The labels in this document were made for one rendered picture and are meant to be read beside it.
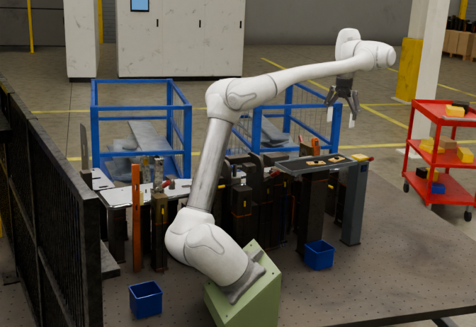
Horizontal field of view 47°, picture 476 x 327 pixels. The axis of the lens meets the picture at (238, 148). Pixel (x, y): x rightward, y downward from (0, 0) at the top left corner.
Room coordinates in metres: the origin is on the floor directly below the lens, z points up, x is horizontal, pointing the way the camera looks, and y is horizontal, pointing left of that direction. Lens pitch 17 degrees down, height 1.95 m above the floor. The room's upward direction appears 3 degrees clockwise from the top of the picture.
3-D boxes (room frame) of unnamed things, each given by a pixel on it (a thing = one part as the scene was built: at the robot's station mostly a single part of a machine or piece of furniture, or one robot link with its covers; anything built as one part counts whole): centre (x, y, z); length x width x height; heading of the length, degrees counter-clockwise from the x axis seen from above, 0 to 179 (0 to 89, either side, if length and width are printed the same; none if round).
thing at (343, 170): (2.66, -0.59, 0.88); 0.12 x 0.07 x 0.36; 30
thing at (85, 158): (2.17, 0.64, 1.17); 0.12 x 0.01 x 0.34; 30
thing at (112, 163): (4.77, 0.93, 0.48); 1.20 x 0.80 x 0.95; 15
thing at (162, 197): (2.13, 0.32, 0.87); 0.10 x 0.07 x 0.35; 30
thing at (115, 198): (2.54, -0.01, 1.00); 1.38 x 0.22 x 0.02; 120
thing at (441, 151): (4.66, -1.85, 0.49); 0.81 x 0.46 x 0.98; 0
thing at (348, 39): (2.40, -0.47, 1.68); 0.13 x 0.11 x 0.16; 39
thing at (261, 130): (5.08, -0.33, 0.48); 1.20 x 0.80 x 0.95; 17
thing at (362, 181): (2.48, -0.59, 0.92); 0.08 x 0.08 x 0.44; 30
